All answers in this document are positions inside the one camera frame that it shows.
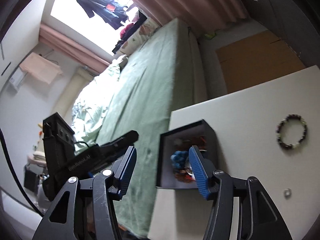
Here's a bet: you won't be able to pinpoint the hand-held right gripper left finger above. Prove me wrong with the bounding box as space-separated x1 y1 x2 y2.
31 145 137 240

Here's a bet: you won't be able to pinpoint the narrow pink curtain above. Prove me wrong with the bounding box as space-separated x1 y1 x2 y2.
39 24 112 77

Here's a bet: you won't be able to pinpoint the clothes pile on windowsill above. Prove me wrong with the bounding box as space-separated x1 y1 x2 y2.
112 22 141 53

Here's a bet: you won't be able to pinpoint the white bed base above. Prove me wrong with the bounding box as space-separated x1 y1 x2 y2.
177 17 208 101

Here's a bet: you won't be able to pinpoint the bed with green blanket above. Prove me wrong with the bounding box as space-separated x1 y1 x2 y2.
96 17 200 238

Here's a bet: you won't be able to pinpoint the small beige pillow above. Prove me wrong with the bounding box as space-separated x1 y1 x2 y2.
115 54 129 67

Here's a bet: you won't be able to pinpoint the hanging dark clothes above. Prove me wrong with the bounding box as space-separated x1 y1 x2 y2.
76 0 131 30

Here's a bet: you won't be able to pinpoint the black jewelry box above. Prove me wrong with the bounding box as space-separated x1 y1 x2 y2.
155 119 220 189

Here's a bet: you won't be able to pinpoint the wide pink curtain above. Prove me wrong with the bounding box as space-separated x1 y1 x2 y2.
131 0 251 31

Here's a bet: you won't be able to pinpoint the blue bead bracelet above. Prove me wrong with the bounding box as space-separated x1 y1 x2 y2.
170 150 190 172

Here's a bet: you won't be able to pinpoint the white and green quilt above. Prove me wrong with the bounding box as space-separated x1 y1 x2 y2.
71 60 123 141

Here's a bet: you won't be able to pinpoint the beige padded headboard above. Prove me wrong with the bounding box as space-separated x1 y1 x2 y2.
54 66 95 121

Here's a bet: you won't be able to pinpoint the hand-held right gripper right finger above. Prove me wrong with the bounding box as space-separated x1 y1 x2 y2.
189 145 293 240

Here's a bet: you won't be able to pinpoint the printed pillow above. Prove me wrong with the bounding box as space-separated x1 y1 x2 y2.
120 17 161 56

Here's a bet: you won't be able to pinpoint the brown wooden bead bracelet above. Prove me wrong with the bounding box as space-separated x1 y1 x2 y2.
174 135 208 182

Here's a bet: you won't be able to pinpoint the peach hanging towel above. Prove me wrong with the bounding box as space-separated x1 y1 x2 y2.
19 52 64 84

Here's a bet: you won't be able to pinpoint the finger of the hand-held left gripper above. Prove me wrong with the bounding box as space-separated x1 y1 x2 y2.
98 130 139 161

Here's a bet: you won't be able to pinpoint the black bedside bin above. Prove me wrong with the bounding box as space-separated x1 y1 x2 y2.
24 165 43 193

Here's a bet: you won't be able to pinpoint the dark brown wardrobe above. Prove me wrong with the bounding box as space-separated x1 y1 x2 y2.
225 0 320 68

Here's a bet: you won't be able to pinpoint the dark bead bracelet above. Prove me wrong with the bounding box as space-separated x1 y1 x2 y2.
276 114 308 150

